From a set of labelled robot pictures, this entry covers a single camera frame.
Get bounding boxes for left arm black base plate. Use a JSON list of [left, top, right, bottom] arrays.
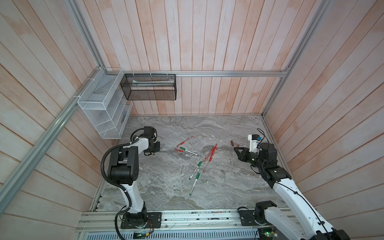
[[120, 212, 162, 230]]

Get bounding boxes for aluminium frame rail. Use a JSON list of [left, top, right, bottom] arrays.
[[108, 69, 288, 78], [1, 67, 102, 215]]

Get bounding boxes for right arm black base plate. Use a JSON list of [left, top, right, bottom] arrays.
[[238, 209, 259, 227]]

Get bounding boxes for red gel pen cluster three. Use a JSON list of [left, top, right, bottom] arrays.
[[203, 152, 214, 173]]

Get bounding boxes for green circuit board left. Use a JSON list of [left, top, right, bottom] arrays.
[[133, 233, 150, 239]]

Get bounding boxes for aluminium frame rail left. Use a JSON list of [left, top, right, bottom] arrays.
[[1, 67, 102, 215]]

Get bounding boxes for aluminium frame rail back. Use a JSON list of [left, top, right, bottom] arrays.
[[108, 69, 288, 78]]

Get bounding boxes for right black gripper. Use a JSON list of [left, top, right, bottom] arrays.
[[234, 145, 264, 170]]

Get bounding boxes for red gel pen cluster one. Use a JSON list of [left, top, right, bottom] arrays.
[[204, 144, 217, 162]]

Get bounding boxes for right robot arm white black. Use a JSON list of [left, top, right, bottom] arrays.
[[234, 140, 350, 240]]

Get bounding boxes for white wire mesh shelf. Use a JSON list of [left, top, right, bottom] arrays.
[[78, 68, 132, 140]]

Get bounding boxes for aluminium mounting rail front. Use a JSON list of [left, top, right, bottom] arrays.
[[74, 206, 289, 233]]

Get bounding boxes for black corrugated cable left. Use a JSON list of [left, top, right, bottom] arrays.
[[100, 143, 133, 240]]

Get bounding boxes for red gel pen top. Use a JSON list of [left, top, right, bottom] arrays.
[[176, 136, 193, 148]]

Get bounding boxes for black mesh basket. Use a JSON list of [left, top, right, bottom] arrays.
[[120, 74, 177, 101]]

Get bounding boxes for green circuit board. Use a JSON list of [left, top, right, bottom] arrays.
[[258, 228, 278, 240], [133, 233, 150, 239]]

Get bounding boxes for red gel pen cluster two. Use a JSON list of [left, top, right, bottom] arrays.
[[205, 146, 217, 162]]

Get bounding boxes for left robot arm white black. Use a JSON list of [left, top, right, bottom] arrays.
[[107, 127, 160, 223]]

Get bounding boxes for green circuit board right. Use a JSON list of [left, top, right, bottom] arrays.
[[258, 228, 278, 240]]

